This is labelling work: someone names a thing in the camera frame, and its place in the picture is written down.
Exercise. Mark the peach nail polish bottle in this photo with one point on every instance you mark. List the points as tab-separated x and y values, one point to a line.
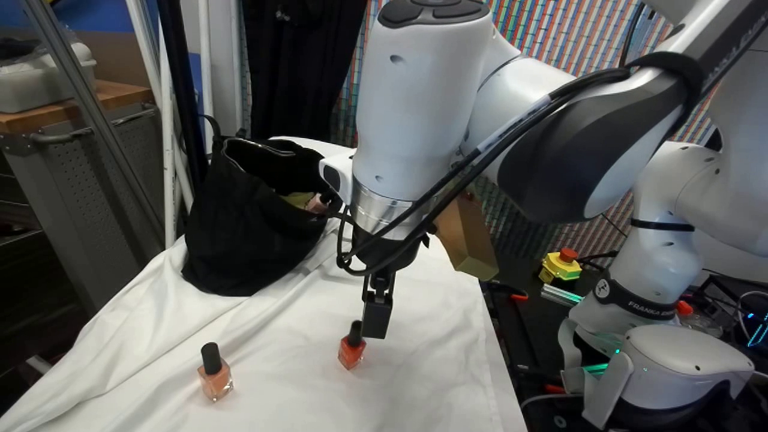
214	375

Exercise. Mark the teal translucent bar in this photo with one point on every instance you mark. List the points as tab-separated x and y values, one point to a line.
562	293

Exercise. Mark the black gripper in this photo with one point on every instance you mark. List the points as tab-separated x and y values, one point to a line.
387	256

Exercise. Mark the moire patterned screen panel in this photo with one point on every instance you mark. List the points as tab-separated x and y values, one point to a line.
578	33

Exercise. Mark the blue board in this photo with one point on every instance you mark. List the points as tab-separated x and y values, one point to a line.
105	12

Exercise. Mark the black vertical pole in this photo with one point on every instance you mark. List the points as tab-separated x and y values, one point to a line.
182	98

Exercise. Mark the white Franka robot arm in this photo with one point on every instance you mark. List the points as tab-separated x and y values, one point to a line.
424	105

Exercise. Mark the yellow emergency stop button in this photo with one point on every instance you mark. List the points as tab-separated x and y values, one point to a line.
561	266

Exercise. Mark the wooden board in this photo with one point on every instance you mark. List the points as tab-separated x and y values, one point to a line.
80	105

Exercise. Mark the white tablecloth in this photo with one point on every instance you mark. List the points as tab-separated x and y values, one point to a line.
280	362

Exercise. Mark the wrist camera with yellow mount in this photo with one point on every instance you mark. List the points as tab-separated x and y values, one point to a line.
470	240

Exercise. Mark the red-orange nail polish bottle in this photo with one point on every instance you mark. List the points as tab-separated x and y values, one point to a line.
351	352

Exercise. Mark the yellow-green cloth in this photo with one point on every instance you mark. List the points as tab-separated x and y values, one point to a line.
298	200

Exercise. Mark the orange black clamp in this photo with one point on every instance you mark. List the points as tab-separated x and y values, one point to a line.
554	390
516	298

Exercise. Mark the gray perforated metal cabinet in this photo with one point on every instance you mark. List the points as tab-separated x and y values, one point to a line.
80	200

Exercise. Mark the aluminium frame post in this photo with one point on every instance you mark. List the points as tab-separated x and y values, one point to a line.
87	120

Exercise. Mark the white plastic container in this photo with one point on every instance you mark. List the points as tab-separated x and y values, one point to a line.
39	80

